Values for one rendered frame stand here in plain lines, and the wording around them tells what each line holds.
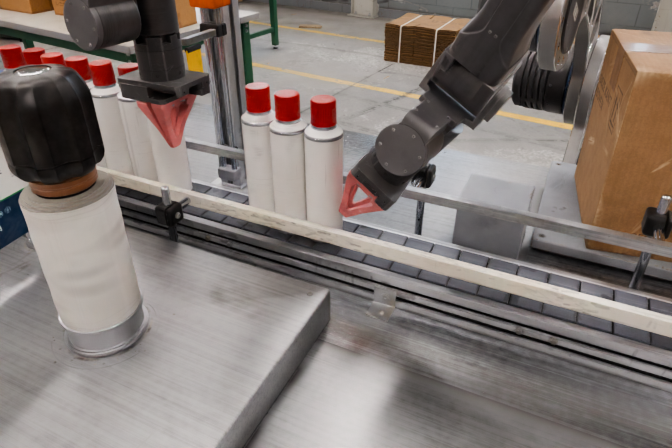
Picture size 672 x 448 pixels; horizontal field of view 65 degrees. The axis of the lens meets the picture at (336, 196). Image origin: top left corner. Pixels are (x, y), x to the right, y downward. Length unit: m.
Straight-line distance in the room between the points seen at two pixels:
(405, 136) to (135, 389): 0.37
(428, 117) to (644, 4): 5.37
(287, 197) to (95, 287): 0.28
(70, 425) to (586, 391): 0.53
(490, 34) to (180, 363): 0.45
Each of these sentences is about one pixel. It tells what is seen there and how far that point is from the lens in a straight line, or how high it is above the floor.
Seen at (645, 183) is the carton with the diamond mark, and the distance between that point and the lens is 0.82.
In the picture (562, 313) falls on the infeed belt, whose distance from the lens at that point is 0.69.
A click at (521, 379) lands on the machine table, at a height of 0.83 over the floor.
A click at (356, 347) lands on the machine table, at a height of 0.83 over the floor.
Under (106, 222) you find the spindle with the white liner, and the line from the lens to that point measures 0.55.
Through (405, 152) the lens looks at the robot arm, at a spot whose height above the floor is 1.08.
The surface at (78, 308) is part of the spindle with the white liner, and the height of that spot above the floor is 0.95.
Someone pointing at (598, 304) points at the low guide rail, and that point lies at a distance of 0.66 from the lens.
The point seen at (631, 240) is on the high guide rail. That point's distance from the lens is 0.70.
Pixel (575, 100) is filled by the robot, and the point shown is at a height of 0.87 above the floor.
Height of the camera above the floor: 1.31
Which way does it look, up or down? 30 degrees down
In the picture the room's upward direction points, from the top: straight up
